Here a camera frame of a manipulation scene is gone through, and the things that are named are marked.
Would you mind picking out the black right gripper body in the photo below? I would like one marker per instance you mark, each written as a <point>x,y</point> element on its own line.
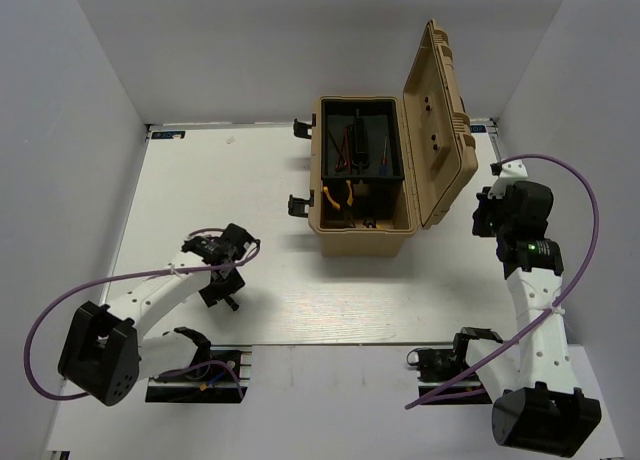
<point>491,218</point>

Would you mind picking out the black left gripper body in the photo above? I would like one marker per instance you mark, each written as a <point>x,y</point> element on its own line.
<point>221,287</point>

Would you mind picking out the yellow handled small pliers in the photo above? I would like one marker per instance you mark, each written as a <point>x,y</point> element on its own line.
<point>334,204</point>

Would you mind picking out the tan plastic toolbox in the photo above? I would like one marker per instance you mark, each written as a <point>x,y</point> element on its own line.
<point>439,159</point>

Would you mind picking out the yellow handled needle-nose pliers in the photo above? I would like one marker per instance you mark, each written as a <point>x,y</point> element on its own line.
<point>347,197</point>

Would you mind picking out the blue handled screwdriver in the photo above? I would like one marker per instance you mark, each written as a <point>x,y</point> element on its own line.
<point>383,169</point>

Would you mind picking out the medium dark hex key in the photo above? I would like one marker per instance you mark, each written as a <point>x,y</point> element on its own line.
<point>343,149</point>

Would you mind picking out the black toolbox tray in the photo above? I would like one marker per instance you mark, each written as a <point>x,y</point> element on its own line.
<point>371,120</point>

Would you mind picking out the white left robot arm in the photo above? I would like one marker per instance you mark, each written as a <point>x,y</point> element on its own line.
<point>110,347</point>

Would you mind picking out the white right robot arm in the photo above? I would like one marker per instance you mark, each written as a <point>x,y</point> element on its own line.
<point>537,402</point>

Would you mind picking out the black front toolbox latch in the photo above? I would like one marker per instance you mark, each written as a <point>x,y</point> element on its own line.
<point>300,207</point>

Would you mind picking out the black toolbox latch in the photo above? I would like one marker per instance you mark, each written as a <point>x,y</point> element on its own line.
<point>300,207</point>
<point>302,129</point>

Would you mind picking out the black rear toolbox latch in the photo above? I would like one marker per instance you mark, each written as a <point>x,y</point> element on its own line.
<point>302,129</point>

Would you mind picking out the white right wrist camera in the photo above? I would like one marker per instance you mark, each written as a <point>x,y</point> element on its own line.
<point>506,174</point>

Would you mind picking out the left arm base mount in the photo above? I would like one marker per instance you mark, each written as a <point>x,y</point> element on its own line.
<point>213,384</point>

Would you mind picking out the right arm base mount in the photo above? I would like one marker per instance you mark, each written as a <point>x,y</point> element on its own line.
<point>437,364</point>

